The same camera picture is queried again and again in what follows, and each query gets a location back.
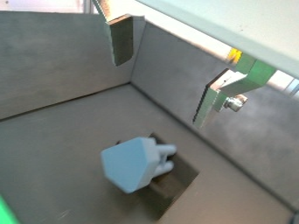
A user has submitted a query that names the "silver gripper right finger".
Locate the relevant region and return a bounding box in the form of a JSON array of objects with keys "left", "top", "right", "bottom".
[{"left": 192, "top": 52, "right": 276, "bottom": 128}]

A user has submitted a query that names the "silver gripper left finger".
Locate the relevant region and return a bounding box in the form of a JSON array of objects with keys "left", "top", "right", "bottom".
[{"left": 91, "top": 0, "right": 134, "bottom": 67}]

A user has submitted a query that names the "blue three prong object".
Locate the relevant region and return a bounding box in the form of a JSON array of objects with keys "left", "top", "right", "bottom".
[{"left": 100, "top": 137, "right": 176, "bottom": 193}]

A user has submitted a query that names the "black curved fixture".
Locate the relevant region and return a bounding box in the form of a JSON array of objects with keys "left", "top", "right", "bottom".
[{"left": 116, "top": 132, "right": 202, "bottom": 221}]

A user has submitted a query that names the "green shape sorter board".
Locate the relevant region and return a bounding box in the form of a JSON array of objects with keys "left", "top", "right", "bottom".
[{"left": 0, "top": 196, "right": 20, "bottom": 224}]

